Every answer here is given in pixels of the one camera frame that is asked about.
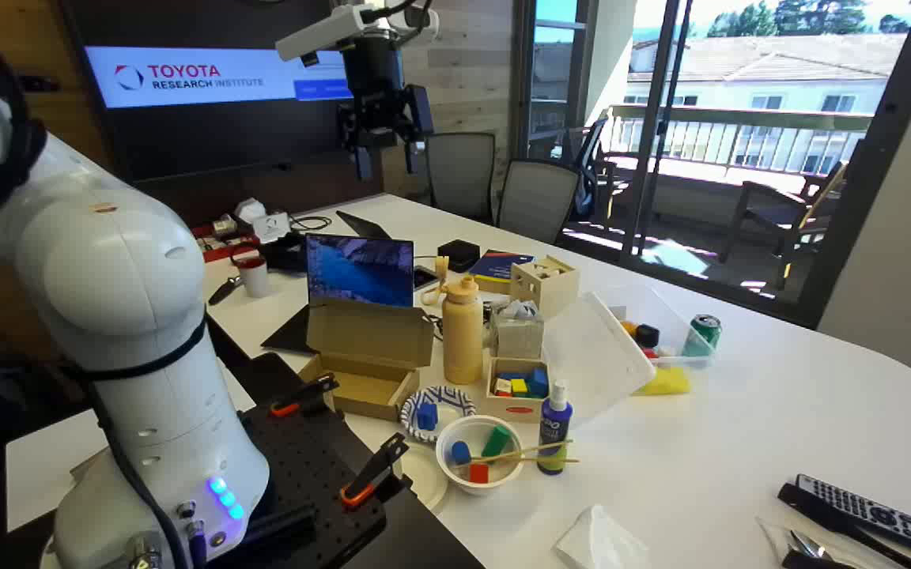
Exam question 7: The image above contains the yellow sponge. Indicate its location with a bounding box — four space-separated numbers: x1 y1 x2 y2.
636 362 696 400

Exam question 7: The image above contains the black orange clamp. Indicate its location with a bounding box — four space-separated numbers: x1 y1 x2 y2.
267 374 340 423
335 431 413 513

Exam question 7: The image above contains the small grey white container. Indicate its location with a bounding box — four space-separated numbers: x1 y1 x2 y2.
490 303 547 360

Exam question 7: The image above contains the blue patterned plate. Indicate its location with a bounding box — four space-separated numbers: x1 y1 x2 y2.
398 381 476 446

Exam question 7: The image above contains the dark tablet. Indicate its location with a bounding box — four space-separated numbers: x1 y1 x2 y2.
332 209 395 243

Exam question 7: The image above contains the wooden stick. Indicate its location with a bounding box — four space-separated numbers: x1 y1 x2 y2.
468 439 580 473

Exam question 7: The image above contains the red box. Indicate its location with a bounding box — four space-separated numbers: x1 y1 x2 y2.
192 214 259 267

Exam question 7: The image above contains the black robot base board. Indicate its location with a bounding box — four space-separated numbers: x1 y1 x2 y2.
200 351 486 569

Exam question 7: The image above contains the wooden box with holes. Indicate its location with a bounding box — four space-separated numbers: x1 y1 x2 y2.
508 254 584 320

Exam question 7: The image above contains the green drink can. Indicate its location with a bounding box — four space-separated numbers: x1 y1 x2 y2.
681 312 725 362

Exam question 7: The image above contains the white plastic tray lid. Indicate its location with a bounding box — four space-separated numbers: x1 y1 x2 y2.
540 287 660 427

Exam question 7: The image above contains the grey office chair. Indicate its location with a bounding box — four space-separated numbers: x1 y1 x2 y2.
494 155 580 245
422 128 502 224

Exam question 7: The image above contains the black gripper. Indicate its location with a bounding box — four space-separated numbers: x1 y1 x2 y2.
335 38 435 185

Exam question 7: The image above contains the blue glue bottle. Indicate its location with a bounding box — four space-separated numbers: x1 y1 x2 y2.
535 378 574 476

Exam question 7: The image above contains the white cup with red band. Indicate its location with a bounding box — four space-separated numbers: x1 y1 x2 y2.
227 245 272 301

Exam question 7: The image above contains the yellow squeeze bottle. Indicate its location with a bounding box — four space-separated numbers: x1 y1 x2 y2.
438 267 486 387

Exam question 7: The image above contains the open cardboard box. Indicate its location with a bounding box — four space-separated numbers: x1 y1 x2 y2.
297 298 435 423

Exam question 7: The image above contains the black marker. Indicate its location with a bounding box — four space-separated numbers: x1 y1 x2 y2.
204 275 245 311

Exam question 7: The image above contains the white tub of coloured blocks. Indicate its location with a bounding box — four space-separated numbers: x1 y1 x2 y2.
479 354 554 418

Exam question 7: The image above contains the white napkin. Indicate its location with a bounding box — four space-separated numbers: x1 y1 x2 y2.
554 501 655 569

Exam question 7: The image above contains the outdoor patio chair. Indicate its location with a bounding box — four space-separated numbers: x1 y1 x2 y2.
718 162 849 294

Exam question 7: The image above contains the metal cutlery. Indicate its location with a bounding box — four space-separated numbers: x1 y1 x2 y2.
780 527 849 569

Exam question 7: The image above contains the white crumpled packaging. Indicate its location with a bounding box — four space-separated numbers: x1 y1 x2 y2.
230 197 297 248

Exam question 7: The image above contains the green block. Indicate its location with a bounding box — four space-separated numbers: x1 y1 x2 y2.
476 423 514 461

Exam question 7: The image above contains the wall television screen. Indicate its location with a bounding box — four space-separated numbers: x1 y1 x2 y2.
57 0 395 182

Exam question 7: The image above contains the small black box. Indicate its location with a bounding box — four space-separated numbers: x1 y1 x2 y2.
435 237 485 275

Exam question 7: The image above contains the blue book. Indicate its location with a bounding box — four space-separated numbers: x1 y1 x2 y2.
468 245 538 298

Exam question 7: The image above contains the white bowl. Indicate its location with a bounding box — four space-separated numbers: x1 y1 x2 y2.
434 411 527 495

